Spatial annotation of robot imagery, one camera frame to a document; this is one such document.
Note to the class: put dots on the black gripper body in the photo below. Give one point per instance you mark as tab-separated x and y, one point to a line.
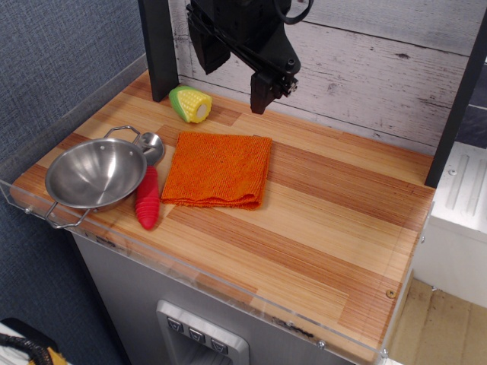
254	31

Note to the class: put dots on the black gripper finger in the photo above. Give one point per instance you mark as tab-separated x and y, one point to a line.
264	90
211	52

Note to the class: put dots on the orange cloth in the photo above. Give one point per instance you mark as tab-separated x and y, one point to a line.
213	170

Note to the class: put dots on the yellow toy corn cob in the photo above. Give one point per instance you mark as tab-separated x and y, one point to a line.
190	104

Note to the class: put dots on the clear acrylic table guard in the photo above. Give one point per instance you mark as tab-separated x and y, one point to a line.
309	273

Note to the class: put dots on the white ribbed box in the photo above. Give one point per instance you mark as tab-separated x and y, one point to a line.
451	254

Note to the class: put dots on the grey cabinet control panel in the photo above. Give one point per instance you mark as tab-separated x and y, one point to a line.
191	339

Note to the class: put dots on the black and yellow bag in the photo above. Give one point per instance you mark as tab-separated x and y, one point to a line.
23	344

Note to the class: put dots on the black left vertical post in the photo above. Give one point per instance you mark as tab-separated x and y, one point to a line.
159	47

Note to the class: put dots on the black vertical post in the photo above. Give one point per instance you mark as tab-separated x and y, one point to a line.
461	101
159	47

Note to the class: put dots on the red-handled metal spoon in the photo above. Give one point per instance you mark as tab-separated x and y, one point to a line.
147	202

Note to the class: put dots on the stainless steel bowl with handles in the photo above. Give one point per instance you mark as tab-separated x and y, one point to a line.
95	174

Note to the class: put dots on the black right vertical post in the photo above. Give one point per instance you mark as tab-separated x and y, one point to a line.
461	101

